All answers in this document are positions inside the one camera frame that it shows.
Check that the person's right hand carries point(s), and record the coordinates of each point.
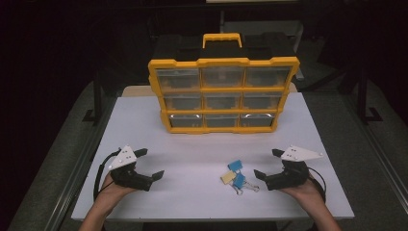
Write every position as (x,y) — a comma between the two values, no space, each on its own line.
(303,194)

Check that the yellow black organizer case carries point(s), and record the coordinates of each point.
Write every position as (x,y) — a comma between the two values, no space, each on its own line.
(221,62)

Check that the yellow binder clip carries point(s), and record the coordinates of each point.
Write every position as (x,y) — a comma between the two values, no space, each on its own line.
(228,177)

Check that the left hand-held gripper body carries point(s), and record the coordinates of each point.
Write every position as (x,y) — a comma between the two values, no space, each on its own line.
(123,158)

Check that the single clear plastic drawer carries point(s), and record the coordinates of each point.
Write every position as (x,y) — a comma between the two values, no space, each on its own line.
(178,78)

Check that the grid of clear bins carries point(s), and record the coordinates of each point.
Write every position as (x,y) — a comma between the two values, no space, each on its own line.
(223,77)

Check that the black metal stand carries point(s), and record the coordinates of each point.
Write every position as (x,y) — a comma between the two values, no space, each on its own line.
(362,96)
(97,96)

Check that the person's left hand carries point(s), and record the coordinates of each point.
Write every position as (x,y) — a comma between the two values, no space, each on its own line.
(110,191)

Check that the metal frame rail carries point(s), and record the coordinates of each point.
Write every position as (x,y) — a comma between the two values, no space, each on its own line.
(78,173)
(385,162)

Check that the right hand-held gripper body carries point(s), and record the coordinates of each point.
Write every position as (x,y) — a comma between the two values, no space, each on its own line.
(288,178)

